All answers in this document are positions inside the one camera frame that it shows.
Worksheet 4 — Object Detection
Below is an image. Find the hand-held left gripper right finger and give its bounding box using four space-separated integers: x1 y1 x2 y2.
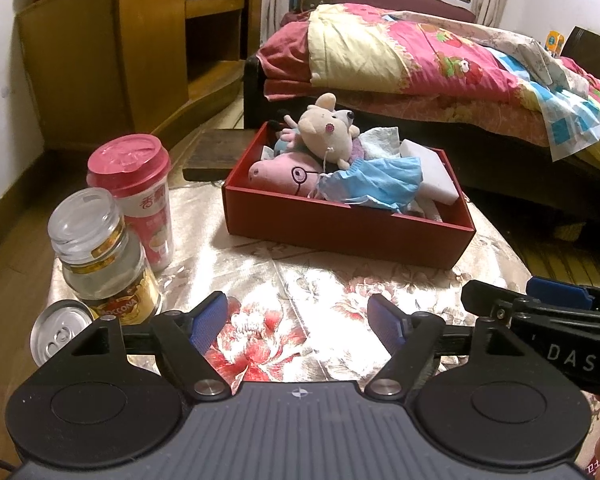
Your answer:
364 294 528 402

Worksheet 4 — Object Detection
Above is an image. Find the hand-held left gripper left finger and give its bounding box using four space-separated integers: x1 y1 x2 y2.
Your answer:
60 291 233 402

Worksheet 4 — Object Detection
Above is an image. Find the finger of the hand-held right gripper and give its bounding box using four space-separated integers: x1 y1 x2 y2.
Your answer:
461 280 531 320
526 275 600 311

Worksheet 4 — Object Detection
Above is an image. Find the red rectangular box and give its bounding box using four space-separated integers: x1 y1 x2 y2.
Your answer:
221 121 477 270

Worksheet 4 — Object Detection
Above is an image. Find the white sponge block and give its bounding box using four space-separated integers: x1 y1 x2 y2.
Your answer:
399 139 455 206

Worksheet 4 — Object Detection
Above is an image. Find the blue plastic packet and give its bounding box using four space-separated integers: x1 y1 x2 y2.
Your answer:
316 156 425 213

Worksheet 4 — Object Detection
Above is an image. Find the pink pig plush toy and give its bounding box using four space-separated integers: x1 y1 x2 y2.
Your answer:
248 127 331 200

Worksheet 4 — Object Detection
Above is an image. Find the beige mouse plush toy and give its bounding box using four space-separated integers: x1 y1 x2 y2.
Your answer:
285 92 361 171

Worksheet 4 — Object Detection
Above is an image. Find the glass jar with gold label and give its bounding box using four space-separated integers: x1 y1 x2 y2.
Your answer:
47 187 162 323

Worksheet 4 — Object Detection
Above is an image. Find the pink lidded drink cup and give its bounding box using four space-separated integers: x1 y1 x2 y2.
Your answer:
86 133 175 273

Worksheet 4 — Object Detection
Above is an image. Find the yellow drink can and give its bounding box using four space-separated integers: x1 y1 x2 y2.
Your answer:
30 300 96 367

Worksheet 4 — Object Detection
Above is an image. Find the dark wooden stool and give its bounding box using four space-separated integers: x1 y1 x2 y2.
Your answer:
182 129 258 182

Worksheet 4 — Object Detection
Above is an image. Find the white blue patterned sheet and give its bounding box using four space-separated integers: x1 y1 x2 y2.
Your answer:
485 30 600 163

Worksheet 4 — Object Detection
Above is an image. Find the dark wooden headboard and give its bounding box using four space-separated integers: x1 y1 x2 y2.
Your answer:
562 26 600 96

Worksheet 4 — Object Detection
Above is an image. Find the yellow box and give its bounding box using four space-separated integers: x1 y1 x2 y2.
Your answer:
545 30 566 58

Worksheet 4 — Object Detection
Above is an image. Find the wooden cabinet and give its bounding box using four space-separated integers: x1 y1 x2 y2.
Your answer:
15 0 266 153

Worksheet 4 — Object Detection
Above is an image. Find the dark bed frame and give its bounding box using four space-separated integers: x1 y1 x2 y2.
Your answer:
243 0 600 221

